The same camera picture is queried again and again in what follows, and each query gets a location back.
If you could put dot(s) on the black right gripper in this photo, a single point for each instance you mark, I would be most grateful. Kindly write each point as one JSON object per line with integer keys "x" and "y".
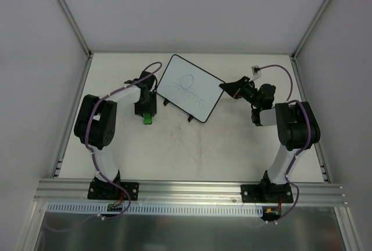
{"x": 241, "y": 87}

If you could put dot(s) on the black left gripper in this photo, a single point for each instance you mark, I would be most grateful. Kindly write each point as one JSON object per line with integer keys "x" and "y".
{"x": 146, "y": 109}

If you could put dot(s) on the green bone-shaped whiteboard eraser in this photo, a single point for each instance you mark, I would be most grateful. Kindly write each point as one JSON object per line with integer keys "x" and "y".
{"x": 147, "y": 119}

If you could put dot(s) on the black-framed whiteboard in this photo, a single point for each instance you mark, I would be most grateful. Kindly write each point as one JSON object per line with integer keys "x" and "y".
{"x": 190, "y": 88}

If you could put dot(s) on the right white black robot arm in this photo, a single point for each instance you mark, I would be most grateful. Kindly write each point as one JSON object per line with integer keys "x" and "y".
{"x": 297, "y": 127}

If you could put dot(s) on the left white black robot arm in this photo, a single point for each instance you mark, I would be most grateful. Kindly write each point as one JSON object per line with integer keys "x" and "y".
{"x": 95, "y": 125}

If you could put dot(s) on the black whiteboard stand with rods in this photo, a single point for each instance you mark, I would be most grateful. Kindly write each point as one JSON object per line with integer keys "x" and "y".
{"x": 166, "y": 102}

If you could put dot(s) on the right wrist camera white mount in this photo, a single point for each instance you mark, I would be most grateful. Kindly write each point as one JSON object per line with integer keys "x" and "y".
{"x": 256, "y": 71}

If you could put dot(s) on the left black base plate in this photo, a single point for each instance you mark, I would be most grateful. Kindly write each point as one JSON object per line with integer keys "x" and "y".
{"x": 99, "y": 190}

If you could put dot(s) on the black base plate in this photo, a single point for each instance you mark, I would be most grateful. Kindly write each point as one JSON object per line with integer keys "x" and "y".
{"x": 271, "y": 193}
{"x": 99, "y": 190}

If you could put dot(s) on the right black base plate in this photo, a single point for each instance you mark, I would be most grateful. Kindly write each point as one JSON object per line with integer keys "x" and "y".
{"x": 271, "y": 193}

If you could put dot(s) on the white slotted cable duct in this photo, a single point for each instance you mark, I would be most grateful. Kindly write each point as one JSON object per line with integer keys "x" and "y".
{"x": 156, "y": 209}

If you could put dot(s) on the aluminium extrusion rail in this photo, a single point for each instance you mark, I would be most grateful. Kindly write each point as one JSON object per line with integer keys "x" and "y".
{"x": 189, "y": 192}

